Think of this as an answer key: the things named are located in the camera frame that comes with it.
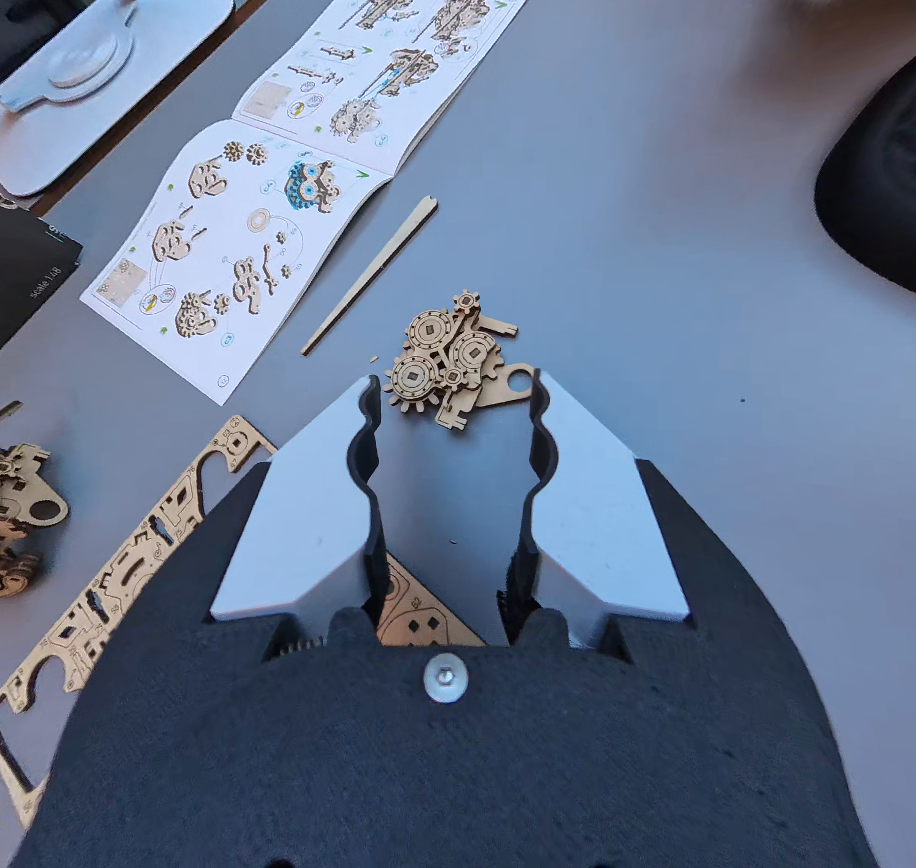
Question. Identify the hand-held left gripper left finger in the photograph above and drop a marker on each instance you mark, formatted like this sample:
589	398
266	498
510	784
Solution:
300	524

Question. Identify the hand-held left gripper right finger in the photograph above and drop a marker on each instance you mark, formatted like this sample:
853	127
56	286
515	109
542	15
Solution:
601	524

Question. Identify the wooden gear assembly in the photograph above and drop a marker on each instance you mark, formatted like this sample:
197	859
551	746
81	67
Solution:
422	378

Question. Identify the grey desk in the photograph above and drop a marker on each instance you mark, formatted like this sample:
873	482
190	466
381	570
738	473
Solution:
644	238

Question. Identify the laser-cut plywood parts sheet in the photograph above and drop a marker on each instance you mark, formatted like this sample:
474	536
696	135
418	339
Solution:
252	441

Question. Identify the wooden pointed stick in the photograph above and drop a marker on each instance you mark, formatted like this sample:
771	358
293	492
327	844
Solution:
372	271

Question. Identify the partly built wooden model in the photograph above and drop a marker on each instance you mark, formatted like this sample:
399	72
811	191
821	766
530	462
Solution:
21	467

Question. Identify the open instruction booklet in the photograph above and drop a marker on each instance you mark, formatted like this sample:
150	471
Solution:
215	238

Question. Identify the black cardboard box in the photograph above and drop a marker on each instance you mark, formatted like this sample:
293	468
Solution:
28	267

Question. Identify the black mesh chair seat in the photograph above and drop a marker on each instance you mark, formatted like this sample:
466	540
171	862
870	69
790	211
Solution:
873	188

